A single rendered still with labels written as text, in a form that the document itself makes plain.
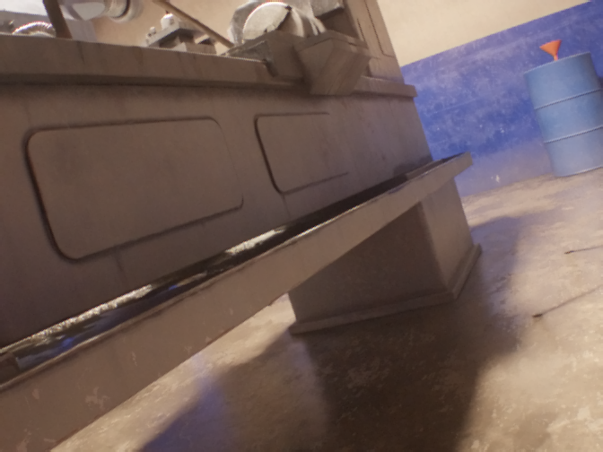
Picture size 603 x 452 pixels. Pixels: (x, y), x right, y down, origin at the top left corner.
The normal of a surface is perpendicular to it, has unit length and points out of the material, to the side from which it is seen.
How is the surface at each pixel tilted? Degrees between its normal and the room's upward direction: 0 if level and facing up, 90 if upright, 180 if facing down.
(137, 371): 90
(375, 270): 90
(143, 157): 90
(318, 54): 90
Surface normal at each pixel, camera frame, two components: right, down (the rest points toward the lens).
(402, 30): -0.39, 0.19
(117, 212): 0.87, -0.25
